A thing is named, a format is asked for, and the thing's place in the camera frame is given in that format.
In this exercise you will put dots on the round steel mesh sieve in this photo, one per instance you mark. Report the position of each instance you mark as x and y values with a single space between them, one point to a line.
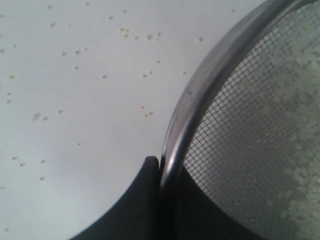
210 129

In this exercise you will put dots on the yellow and white grain pile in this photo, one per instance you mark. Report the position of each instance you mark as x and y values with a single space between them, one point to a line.
286 93

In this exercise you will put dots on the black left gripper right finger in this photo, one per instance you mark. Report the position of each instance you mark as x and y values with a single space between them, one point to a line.
186 213

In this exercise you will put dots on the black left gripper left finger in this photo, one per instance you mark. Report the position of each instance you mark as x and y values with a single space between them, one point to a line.
134 215

